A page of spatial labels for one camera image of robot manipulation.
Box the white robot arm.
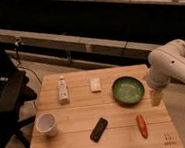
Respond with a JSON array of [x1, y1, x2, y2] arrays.
[[146, 39, 185, 107]]

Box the black eraser block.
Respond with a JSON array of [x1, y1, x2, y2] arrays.
[[90, 118, 108, 143]]

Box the white small block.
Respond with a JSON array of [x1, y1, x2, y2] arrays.
[[90, 77, 102, 93]]

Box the orange carrot toy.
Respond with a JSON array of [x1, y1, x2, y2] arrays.
[[136, 114, 148, 138]]

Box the white paper cup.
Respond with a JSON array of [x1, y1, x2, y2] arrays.
[[35, 113, 57, 137]]

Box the white tube bottle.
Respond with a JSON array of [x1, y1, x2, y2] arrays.
[[58, 75, 70, 105]]

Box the black cable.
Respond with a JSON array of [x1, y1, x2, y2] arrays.
[[13, 36, 43, 87]]

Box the green bowl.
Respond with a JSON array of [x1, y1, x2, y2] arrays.
[[112, 76, 145, 105]]

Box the black office chair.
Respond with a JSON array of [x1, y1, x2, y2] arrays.
[[0, 46, 37, 148]]

